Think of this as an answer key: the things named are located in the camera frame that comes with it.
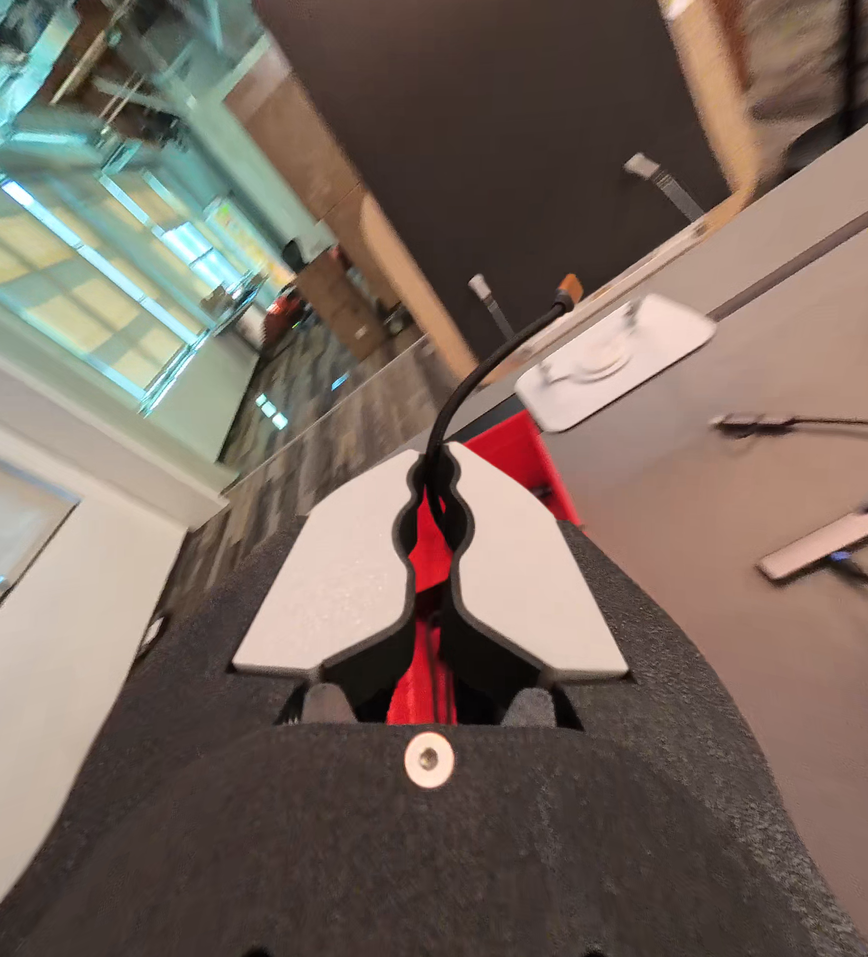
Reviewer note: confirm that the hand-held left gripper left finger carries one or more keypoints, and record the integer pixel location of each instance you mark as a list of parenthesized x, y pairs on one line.
[(329, 583)]

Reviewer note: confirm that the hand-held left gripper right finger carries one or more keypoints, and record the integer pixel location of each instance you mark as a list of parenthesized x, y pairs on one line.
[(538, 598)]

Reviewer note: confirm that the red plastic bin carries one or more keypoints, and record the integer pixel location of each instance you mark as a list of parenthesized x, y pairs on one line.
[(509, 456)]

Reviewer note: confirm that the grey usb hub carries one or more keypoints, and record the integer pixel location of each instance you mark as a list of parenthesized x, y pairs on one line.
[(830, 538)]

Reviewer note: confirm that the large cardboard box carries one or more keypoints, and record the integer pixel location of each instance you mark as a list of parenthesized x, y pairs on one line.
[(352, 314)]

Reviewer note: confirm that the wood-framed board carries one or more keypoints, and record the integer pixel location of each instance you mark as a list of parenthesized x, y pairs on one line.
[(419, 284)]

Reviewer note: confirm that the black cover sheet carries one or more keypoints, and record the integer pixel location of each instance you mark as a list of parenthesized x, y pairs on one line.
[(516, 149)]

